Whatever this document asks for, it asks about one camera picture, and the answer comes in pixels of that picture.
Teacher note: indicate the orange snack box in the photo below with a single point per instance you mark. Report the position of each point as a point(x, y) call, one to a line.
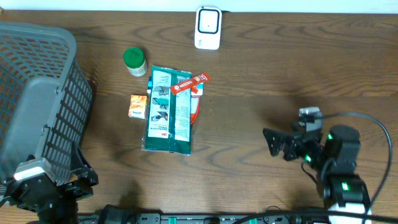
point(137, 108)

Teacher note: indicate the white barcode scanner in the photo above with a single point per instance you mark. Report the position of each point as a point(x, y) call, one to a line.
point(208, 28)

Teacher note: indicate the red dustpan brush package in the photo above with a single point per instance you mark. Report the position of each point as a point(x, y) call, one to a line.
point(195, 99)

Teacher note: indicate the green grip gloves package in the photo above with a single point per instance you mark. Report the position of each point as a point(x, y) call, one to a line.
point(168, 120)

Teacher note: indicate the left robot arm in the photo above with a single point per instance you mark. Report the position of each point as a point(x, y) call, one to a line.
point(50, 216)

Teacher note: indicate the grey plastic mesh basket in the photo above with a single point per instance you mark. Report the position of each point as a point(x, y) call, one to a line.
point(45, 98)

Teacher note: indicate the green lid white jar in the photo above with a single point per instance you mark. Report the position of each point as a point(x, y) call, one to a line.
point(135, 61)

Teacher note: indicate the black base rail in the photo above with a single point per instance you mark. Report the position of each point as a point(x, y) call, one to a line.
point(155, 218)

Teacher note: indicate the red coffee stick sachet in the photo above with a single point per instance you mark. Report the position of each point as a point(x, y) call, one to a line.
point(191, 84)

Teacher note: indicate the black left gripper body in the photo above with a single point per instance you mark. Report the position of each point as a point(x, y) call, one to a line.
point(73, 182)

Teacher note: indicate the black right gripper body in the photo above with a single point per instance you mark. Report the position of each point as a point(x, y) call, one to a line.
point(292, 147)

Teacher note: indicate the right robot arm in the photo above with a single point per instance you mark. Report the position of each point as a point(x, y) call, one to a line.
point(334, 161)

